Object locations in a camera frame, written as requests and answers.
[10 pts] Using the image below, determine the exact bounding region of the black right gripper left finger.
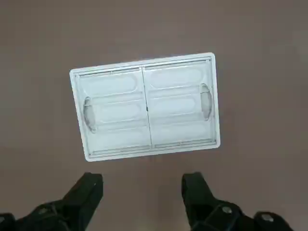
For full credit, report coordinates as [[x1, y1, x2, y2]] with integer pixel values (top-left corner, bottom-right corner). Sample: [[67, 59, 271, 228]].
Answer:
[[0, 171, 104, 231]]

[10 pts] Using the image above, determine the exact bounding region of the white folding storage box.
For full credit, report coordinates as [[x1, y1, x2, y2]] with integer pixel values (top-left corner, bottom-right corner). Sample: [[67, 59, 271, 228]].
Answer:
[[69, 52, 221, 162]]

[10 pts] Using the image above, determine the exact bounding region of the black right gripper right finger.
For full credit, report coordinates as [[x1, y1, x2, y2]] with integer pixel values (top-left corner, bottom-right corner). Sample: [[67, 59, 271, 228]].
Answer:
[[181, 171, 298, 231]]

